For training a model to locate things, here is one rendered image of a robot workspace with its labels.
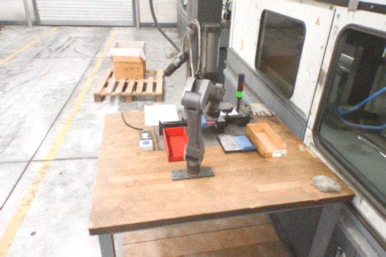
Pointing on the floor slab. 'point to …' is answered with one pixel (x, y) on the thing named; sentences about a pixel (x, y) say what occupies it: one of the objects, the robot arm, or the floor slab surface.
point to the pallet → (107, 82)
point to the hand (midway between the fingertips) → (208, 121)
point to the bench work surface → (204, 197)
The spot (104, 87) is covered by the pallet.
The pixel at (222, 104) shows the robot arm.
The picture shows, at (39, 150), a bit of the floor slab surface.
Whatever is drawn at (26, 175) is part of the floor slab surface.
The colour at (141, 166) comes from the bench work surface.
